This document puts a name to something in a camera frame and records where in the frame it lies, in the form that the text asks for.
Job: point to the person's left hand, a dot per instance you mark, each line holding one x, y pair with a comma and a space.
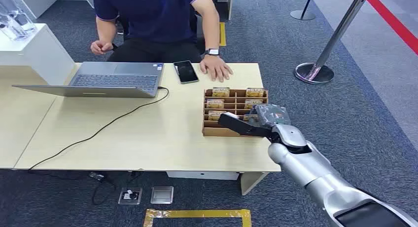
215, 68

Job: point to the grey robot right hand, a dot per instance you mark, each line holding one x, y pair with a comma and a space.
267, 116

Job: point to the person's right hand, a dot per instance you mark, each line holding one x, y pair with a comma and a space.
100, 47

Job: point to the person's left forearm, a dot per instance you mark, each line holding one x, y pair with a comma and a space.
209, 26

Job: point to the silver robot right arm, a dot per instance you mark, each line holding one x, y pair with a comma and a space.
310, 166

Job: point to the person's right forearm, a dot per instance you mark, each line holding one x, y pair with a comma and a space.
105, 29

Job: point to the yellow printed card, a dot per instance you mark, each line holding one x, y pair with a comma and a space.
254, 92
221, 92
253, 104
215, 104
250, 117
215, 116

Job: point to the wooden card holder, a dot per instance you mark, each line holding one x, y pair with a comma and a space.
212, 131

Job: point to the person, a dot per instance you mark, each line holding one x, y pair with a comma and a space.
153, 16

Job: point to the black smartwatch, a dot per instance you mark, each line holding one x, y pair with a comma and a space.
213, 52

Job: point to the black smartphone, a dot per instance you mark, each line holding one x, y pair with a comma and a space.
186, 72

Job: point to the grey laptop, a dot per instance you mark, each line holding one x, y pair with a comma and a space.
111, 80

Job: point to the yellow floor tape strip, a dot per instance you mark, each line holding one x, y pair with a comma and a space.
222, 34

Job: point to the white counter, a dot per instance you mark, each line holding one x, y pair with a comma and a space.
39, 52

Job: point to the wooden desk leg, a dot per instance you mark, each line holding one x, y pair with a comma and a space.
249, 183

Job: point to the white box under desk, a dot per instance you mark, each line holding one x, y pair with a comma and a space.
202, 175

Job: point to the clear acrylic display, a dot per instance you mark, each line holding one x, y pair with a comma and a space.
14, 22

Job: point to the black power adapter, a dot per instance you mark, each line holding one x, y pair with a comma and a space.
97, 176

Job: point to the closed floor socket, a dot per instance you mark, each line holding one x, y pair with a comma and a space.
162, 195

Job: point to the open floor socket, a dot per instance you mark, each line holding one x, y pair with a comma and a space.
130, 196

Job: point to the red barrier belt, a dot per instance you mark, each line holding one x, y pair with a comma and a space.
392, 21

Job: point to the dark stanchion post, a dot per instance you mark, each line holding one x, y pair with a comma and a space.
302, 15

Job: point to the chrome stanchion post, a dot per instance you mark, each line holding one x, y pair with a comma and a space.
340, 29

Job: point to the yellow floor tape frame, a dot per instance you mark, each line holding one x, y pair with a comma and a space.
196, 213

